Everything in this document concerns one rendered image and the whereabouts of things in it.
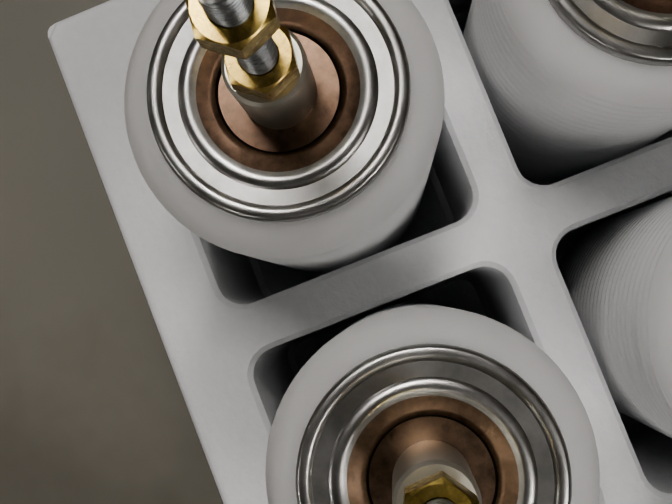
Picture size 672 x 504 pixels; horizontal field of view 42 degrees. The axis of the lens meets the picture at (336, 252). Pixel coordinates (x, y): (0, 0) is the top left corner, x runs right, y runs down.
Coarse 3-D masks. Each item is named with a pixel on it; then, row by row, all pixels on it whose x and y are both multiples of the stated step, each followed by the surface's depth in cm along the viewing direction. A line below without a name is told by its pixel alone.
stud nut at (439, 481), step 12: (420, 480) 21; (432, 480) 20; (444, 480) 20; (456, 480) 21; (408, 492) 20; (420, 492) 20; (432, 492) 20; (444, 492) 20; (456, 492) 20; (468, 492) 20
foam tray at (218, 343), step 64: (128, 0) 33; (448, 0) 40; (64, 64) 33; (128, 64) 33; (448, 64) 32; (448, 128) 32; (128, 192) 33; (448, 192) 40; (512, 192) 32; (576, 192) 32; (640, 192) 31; (192, 256) 32; (384, 256) 32; (448, 256) 32; (512, 256) 32; (192, 320) 32; (256, 320) 32; (320, 320) 32; (512, 320) 36; (576, 320) 31; (192, 384) 32; (256, 384) 32; (576, 384) 31; (256, 448) 32; (640, 448) 38
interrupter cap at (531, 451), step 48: (336, 384) 24; (384, 384) 24; (432, 384) 24; (480, 384) 24; (528, 384) 24; (336, 432) 24; (384, 432) 24; (432, 432) 24; (480, 432) 24; (528, 432) 24; (336, 480) 24; (384, 480) 25; (480, 480) 24; (528, 480) 24
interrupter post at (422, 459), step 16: (416, 448) 24; (432, 448) 23; (448, 448) 24; (400, 464) 23; (416, 464) 22; (432, 464) 22; (448, 464) 22; (464, 464) 22; (400, 480) 22; (416, 480) 22; (464, 480) 21; (400, 496) 22; (480, 496) 21
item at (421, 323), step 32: (384, 320) 25; (416, 320) 25; (448, 320) 25; (480, 320) 25; (320, 352) 26; (352, 352) 25; (480, 352) 25; (512, 352) 25; (544, 352) 25; (320, 384) 25; (544, 384) 24; (288, 416) 25; (576, 416) 25; (288, 448) 25; (576, 448) 24; (288, 480) 25; (576, 480) 24
